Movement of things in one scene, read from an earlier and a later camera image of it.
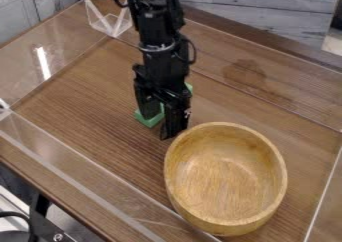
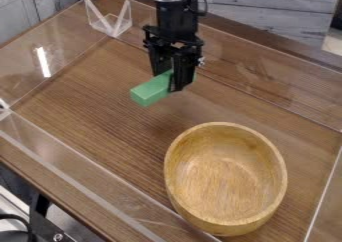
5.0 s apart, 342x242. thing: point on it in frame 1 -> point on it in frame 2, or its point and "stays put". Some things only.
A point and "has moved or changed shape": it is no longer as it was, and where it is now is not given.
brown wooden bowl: [224, 176] stays put
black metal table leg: [43, 230] stays put
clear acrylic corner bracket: [107, 23] stays put
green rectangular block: [150, 122] has moved or changed shape
